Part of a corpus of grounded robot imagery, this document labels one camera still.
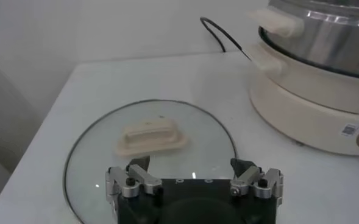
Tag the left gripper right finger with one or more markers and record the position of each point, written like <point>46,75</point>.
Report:
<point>247,179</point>

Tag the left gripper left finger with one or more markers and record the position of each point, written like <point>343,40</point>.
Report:
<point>142,178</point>

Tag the glass pot lid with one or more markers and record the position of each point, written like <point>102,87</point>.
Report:
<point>100,146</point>

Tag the steel steamer basket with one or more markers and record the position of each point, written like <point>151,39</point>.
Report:
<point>334,39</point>

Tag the cream electric cooker base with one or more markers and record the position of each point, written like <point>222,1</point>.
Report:
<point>304,115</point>

